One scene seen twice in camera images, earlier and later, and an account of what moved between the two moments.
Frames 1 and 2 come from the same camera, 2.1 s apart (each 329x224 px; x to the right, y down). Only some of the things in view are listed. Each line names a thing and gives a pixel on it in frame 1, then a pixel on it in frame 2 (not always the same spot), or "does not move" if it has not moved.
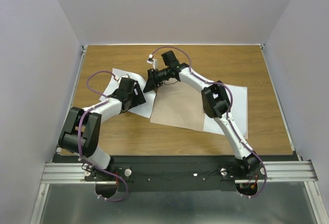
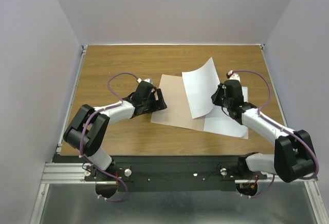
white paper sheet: [144, 110] → [200, 85]
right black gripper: [152, 81] → [215, 96]
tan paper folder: [179, 105] does not move
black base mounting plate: [171, 173] does not move
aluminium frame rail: [64, 173] does not move
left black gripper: [139, 99] → [158, 105]
